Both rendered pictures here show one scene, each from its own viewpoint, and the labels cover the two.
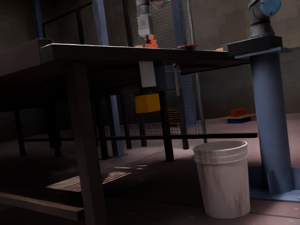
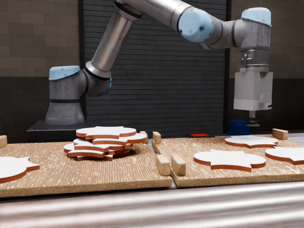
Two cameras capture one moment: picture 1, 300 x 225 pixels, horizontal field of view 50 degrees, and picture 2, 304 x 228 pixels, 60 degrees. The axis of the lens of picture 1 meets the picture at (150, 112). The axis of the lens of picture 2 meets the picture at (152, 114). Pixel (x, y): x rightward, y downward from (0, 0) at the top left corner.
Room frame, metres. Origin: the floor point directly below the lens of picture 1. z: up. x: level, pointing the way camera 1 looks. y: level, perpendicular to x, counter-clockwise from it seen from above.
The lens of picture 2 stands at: (2.61, 0.20, 1.10)
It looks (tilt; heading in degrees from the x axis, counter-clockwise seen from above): 6 degrees down; 218
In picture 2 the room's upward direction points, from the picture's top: straight up
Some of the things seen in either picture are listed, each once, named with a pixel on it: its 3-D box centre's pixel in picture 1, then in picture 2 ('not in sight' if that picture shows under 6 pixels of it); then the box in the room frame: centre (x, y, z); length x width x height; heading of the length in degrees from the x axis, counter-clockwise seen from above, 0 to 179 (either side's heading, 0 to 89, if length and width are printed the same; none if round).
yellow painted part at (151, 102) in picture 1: (145, 86); not in sight; (1.50, 0.01, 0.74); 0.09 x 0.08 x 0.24; 140
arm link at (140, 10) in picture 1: (143, 11); (254, 59); (1.86, -0.04, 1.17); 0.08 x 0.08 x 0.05
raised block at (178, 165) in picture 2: not in sight; (178, 164); (2.19, -0.07, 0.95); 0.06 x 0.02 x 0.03; 46
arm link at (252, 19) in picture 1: (259, 11); (66, 81); (1.99, -0.74, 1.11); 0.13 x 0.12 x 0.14; 1
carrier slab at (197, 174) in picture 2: not in sight; (240, 154); (1.96, -0.03, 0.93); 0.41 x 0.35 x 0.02; 136
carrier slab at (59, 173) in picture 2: not in sight; (68, 160); (2.27, -0.32, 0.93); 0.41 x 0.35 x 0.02; 138
